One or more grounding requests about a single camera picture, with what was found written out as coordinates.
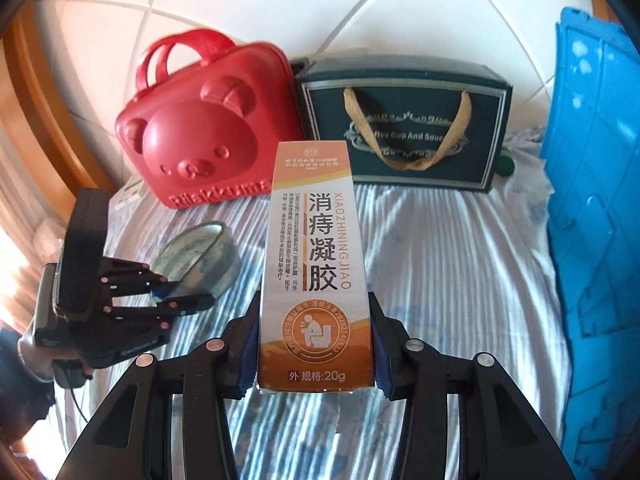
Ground black cable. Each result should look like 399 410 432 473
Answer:
65 385 96 441

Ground person's left hand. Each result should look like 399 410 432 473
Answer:
17 332 96 391

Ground red bear carry case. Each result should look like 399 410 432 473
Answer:
115 30 293 210

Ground clear tape roll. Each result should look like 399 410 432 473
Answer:
150 221 240 301

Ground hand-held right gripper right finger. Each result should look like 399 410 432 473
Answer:
367 290 576 480

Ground blue plastic crate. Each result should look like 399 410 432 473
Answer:
545 6 640 461

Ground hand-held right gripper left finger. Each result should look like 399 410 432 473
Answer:
55 290 261 480

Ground pink striped cloth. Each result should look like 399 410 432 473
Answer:
0 130 38 311

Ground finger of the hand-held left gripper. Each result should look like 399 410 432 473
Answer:
100 294 217 333
97 257 188 297

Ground dark green gift bag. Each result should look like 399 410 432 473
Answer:
292 55 515 195

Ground orange medicine box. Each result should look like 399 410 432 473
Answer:
256 141 377 396

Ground cloth-covered round desktop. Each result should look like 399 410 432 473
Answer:
52 125 566 480

